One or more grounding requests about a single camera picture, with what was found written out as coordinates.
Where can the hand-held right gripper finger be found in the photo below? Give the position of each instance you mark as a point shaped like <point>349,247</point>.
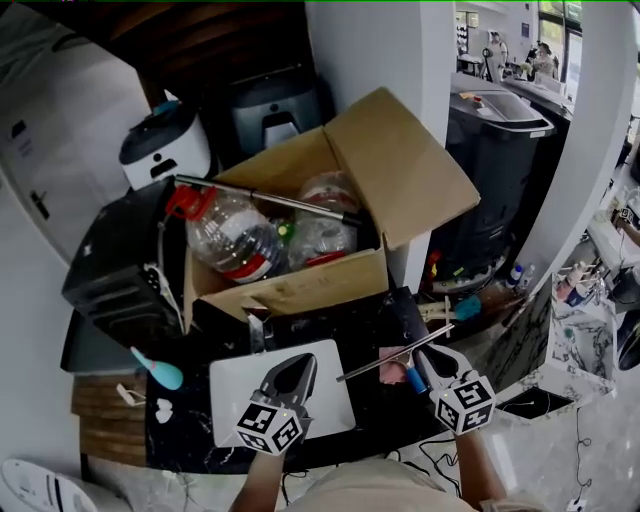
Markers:
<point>455,362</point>
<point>430,372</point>

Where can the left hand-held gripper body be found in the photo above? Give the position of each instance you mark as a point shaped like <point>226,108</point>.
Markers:
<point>270,425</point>

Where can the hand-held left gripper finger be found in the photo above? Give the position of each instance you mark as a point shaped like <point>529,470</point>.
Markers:
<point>282,380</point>
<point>308,377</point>

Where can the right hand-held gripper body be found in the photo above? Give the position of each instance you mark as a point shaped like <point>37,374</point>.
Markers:
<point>465,405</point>

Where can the person's left forearm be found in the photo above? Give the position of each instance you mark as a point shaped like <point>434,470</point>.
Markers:
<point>260,485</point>

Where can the person's right forearm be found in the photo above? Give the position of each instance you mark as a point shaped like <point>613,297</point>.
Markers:
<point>477,465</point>

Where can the white sink basin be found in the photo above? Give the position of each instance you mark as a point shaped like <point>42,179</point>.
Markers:
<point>330,400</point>

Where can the pink cloth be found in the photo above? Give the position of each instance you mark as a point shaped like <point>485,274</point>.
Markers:
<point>390,375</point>

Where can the teal sponge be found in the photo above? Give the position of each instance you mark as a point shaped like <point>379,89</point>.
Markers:
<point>467,307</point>

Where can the black panel with white line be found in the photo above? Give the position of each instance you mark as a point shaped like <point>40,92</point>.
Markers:
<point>535,401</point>

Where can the black marble table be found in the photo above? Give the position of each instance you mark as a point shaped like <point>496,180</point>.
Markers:
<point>190,440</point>

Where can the red bottle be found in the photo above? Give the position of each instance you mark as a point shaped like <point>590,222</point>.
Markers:
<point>434,262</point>

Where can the white crumpled object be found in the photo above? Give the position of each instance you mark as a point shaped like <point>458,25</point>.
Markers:
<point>164,410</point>

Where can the teal spray bottle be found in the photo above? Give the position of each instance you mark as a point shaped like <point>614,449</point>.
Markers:
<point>165,372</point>

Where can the marble counter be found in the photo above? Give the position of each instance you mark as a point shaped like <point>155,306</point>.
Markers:
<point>580,345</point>

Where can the pink bottle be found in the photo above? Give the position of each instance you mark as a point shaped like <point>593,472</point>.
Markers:
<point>570,285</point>

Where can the blue cup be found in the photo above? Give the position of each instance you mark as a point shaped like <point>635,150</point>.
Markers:
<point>580,296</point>

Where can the clear jug with red cap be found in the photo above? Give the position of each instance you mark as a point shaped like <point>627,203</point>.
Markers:
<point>225,235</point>

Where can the clear plastic bottle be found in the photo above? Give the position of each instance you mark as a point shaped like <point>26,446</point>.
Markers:
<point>325,220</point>

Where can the wooden stool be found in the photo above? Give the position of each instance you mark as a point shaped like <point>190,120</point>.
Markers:
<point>105,425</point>

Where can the black backpack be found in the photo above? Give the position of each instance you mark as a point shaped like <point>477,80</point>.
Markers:
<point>630,342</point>

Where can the metal pole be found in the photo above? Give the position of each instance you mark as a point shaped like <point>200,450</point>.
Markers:
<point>280,199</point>

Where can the dark glass panel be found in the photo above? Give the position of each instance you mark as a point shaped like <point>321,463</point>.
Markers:
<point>95,350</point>

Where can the large black bin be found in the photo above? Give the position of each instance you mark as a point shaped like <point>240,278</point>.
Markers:
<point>495,175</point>

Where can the black appliance box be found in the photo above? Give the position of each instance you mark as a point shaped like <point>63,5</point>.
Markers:
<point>120,260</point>

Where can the brown cardboard box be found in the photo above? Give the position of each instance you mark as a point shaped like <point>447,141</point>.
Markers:
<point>400,160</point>

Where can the white appliance with dark lid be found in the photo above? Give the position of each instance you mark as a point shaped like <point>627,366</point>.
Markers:
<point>165,145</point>

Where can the grey appliance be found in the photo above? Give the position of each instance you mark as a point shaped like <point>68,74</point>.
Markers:
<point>275,110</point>

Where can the white door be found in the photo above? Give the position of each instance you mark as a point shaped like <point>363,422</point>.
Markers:
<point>65,125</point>

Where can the white wall socket adapter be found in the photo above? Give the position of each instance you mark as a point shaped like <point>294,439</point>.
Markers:
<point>577,505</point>

